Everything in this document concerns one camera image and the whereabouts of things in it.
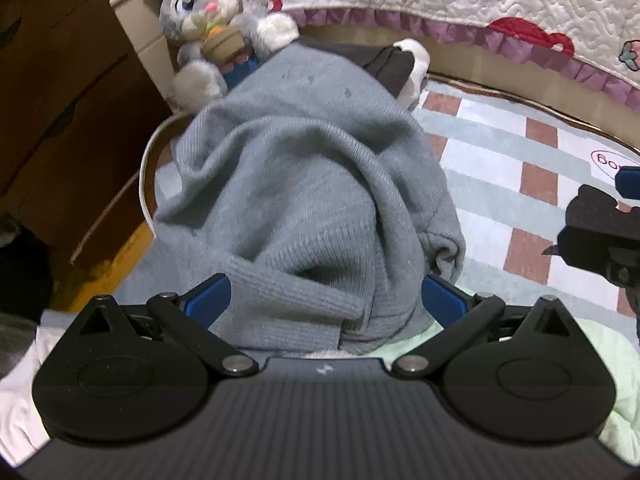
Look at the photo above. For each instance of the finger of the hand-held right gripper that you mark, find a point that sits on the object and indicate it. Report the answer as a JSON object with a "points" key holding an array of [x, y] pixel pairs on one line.
{"points": [[629, 182]]}

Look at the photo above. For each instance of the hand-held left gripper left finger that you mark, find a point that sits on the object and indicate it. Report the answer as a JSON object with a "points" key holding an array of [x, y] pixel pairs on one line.
{"points": [[210, 298]]}

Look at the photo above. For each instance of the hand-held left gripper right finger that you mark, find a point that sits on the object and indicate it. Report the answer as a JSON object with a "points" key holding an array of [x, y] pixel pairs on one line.
{"points": [[442, 301]]}

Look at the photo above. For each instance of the grey knit sweater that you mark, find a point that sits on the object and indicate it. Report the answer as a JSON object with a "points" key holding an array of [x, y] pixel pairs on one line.
{"points": [[300, 185]]}

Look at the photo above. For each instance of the light green cloth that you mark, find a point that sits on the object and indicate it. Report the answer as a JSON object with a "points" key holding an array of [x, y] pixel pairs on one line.
{"points": [[620, 360]]}

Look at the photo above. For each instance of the checkered pink teal blanket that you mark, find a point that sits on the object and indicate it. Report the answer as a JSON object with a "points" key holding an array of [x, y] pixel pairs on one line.
{"points": [[500, 160]]}

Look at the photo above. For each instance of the dark fuzzy cloth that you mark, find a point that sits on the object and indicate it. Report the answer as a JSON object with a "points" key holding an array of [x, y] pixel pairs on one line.
{"points": [[22, 265]]}

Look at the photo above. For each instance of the white clothing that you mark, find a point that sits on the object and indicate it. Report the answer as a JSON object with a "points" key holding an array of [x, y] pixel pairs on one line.
{"points": [[20, 400]]}

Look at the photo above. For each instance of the blue object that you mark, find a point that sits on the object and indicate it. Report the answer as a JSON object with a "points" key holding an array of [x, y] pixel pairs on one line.
{"points": [[240, 70]]}

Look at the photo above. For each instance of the dark folded cloth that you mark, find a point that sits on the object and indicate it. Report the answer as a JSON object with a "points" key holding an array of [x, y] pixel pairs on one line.
{"points": [[395, 67]]}

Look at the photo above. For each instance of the dark wooden drawer cabinet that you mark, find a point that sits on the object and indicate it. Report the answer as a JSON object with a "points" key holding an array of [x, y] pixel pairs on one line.
{"points": [[50, 85]]}

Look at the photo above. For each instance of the white box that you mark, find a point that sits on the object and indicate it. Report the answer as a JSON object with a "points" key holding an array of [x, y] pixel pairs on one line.
{"points": [[145, 35]]}

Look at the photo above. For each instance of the grey plush bunny toy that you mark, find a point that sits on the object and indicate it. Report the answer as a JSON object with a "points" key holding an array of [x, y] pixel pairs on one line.
{"points": [[200, 5]]}

